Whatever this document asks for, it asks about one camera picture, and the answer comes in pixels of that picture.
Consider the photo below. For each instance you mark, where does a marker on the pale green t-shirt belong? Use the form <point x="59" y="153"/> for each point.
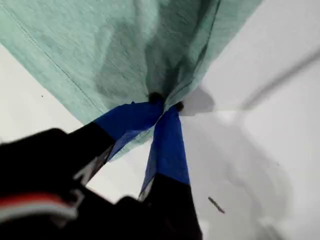
<point x="100" y="50"/>

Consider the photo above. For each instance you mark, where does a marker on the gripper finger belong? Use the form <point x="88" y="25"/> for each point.
<point x="167" y="155"/>
<point x="130" y="117"/>

